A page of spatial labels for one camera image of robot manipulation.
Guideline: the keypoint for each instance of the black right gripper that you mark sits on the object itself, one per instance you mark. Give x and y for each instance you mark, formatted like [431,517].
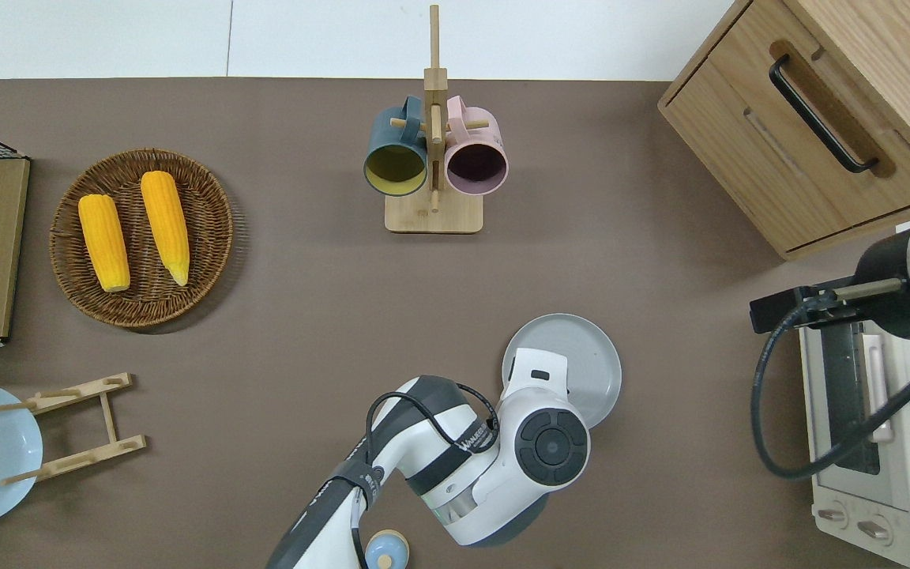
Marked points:
[897,312]

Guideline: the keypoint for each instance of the gray plate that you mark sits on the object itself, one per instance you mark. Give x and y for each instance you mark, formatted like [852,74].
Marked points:
[585,348]

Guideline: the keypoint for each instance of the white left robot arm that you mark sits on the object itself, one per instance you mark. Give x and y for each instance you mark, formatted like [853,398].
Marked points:
[550,446]

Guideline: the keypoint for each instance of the wooden plate rack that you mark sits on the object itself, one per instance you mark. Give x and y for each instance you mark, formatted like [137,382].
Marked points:
[76,391]

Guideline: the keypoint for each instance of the wooden cabinet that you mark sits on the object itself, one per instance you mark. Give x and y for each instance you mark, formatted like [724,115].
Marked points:
[739,142]

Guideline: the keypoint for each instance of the white toaster oven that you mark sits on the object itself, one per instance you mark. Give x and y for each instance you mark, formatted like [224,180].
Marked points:
[881,490]

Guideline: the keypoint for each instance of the pink mug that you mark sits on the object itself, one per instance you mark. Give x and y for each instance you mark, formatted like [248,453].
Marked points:
[477,138]

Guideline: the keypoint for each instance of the wooden mug tree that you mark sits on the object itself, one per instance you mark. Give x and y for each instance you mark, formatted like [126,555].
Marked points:
[433,217]

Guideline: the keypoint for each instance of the dark blue mug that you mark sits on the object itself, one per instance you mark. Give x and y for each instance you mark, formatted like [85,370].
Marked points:
[388,138]

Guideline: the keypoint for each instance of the small blue wooden bell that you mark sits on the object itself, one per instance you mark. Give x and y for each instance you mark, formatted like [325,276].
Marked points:
[386,553]

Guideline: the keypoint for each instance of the brown table mat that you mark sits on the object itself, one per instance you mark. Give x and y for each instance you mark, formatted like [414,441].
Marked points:
[305,316]

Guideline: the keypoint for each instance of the long yellow corn cob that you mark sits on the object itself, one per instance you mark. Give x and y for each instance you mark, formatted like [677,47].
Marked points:
[164,225]

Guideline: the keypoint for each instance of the brown wicker basket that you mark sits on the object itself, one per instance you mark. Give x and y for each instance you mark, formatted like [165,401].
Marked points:
[139,304]

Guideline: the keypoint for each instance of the short yellow corn cob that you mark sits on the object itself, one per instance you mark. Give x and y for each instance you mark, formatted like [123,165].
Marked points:
[104,241]

